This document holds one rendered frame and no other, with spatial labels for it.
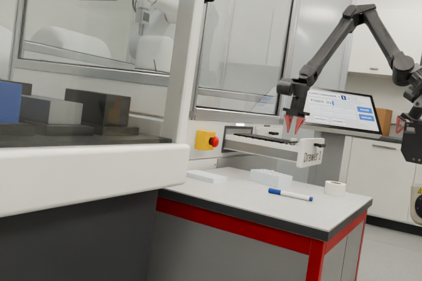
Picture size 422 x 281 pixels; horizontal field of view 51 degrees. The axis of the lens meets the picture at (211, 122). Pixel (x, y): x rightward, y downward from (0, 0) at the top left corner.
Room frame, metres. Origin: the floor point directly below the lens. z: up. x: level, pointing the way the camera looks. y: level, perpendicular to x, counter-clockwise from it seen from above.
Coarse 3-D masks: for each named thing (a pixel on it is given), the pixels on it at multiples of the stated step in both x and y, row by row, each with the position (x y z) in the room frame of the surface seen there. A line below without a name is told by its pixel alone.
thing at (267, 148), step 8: (232, 136) 1.82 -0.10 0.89; (240, 136) 2.00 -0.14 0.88; (224, 144) 1.84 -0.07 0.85; (232, 144) 1.82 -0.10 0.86; (240, 144) 1.80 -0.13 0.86; (248, 144) 1.78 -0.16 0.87; (256, 144) 1.77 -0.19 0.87; (264, 144) 1.75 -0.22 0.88; (272, 144) 1.74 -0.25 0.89; (280, 144) 1.72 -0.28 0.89; (288, 144) 1.96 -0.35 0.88; (296, 144) 1.94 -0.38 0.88; (248, 152) 1.78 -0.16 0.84; (256, 152) 1.77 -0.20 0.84; (264, 152) 1.75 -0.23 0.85; (272, 152) 1.73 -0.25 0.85; (280, 152) 1.72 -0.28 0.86; (288, 152) 1.70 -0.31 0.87; (296, 152) 1.69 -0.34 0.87; (288, 160) 1.70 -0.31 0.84; (296, 160) 1.68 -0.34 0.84
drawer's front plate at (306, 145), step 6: (306, 138) 1.73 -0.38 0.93; (312, 138) 1.79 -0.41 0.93; (318, 138) 1.86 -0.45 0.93; (300, 144) 1.67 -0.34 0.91; (306, 144) 1.69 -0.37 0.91; (312, 144) 1.76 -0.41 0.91; (300, 150) 1.66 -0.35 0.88; (306, 150) 1.70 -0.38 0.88; (312, 150) 1.77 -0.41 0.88; (318, 150) 1.85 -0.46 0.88; (300, 156) 1.66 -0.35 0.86; (318, 156) 1.86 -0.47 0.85; (300, 162) 1.66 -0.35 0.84; (306, 162) 1.72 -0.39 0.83; (312, 162) 1.79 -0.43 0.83; (318, 162) 1.88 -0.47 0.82
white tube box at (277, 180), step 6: (252, 174) 1.58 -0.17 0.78; (258, 174) 1.56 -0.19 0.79; (264, 174) 1.54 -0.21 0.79; (270, 174) 1.53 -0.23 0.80; (276, 174) 1.55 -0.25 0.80; (282, 174) 1.57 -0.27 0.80; (252, 180) 1.58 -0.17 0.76; (258, 180) 1.56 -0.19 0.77; (264, 180) 1.54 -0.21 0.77; (270, 180) 1.52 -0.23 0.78; (276, 180) 1.51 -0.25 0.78; (282, 180) 1.52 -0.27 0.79; (288, 180) 1.54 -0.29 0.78; (276, 186) 1.50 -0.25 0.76; (282, 186) 1.52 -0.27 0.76; (288, 186) 1.55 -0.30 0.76
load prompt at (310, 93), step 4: (308, 92) 2.77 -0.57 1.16; (312, 92) 2.78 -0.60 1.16; (316, 92) 2.78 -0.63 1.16; (320, 92) 2.79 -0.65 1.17; (324, 92) 2.80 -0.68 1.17; (328, 92) 2.81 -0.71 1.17; (312, 96) 2.76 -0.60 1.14; (316, 96) 2.76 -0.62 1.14; (320, 96) 2.77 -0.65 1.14; (324, 96) 2.78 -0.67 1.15; (328, 96) 2.79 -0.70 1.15; (332, 96) 2.79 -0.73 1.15; (336, 96) 2.80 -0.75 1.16; (340, 96) 2.81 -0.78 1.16; (344, 96) 2.81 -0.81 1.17; (348, 96) 2.82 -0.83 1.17; (344, 100) 2.79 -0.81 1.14; (348, 100) 2.80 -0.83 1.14; (352, 100) 2.81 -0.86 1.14
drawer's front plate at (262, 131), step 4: (256, 128) 2.10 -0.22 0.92; (260, 128) 2.11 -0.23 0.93; (264, 128) 2.15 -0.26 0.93; (268, 128) 2.20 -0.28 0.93; (272, 128) 2.24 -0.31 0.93; (276, 128) 2.31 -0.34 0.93; (256, 132) 2.09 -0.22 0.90; (260, 132) 2.11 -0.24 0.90; (264, 132) 2.16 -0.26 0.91; (268, 132) 2.20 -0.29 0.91; (268, 136) 2.21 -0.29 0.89; (272, 136) 2.25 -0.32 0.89; (276, 136) 2.31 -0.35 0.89
